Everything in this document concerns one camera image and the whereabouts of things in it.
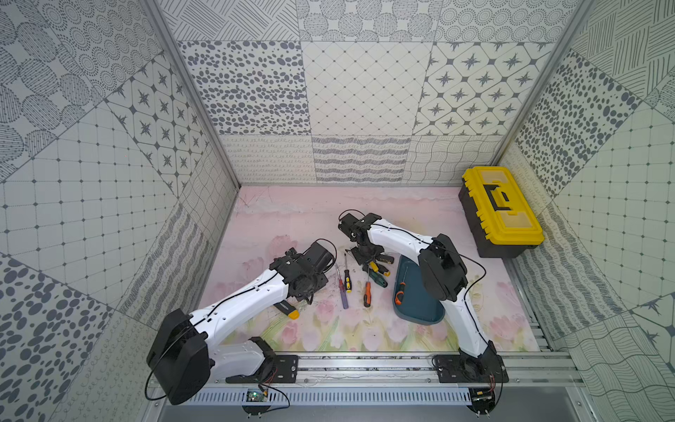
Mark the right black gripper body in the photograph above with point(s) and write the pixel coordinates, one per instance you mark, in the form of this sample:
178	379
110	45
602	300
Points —
366	253

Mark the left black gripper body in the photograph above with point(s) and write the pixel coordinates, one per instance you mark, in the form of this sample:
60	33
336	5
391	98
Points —
303	287

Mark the purple red screwdriver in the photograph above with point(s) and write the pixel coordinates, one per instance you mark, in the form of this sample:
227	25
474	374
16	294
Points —
342	290

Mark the black yellow small screwdriver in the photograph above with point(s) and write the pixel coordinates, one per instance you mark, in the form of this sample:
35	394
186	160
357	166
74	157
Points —
348	279

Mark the black yellow-dotted screwdriver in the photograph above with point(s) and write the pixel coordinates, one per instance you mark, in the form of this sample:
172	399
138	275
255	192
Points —
385	259

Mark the black screwdriver yellow cap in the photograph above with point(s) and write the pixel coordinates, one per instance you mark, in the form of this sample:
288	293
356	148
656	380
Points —
384	271

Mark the green black screwdriver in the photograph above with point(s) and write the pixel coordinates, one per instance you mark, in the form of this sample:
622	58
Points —
377	278

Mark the orange black screwdriver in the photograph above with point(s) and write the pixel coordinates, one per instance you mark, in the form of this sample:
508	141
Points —
401	285
367	297

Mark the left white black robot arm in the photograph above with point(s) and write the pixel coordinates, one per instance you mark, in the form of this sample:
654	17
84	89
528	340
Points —
188	351

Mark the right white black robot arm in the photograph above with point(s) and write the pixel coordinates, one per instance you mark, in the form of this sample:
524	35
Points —
444	277

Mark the teal plastic storage tray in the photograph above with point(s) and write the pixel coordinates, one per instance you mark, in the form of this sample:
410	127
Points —
418	307

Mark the yellow black utility knife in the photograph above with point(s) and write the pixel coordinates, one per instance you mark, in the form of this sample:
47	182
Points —
287	309

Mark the yellow black toolbox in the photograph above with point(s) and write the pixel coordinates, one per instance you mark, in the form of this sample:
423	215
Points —
498	214

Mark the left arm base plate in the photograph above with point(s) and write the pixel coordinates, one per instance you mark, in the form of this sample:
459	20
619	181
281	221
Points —
278	369

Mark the white slotted cable duct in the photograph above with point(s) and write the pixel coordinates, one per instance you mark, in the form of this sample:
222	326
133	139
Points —
349	396

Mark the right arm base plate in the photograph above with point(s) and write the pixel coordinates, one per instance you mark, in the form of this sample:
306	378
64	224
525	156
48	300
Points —
463	368

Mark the aluminium mounting rail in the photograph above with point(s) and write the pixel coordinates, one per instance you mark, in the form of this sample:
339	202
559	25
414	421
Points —
550	369

